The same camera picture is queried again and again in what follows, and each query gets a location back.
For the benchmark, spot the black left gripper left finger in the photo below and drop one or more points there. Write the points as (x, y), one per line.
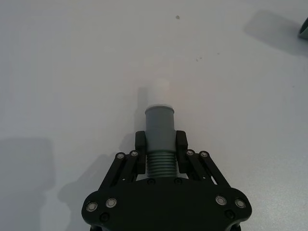
(140, 144)

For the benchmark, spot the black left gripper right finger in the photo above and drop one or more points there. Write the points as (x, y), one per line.
(181, 144)

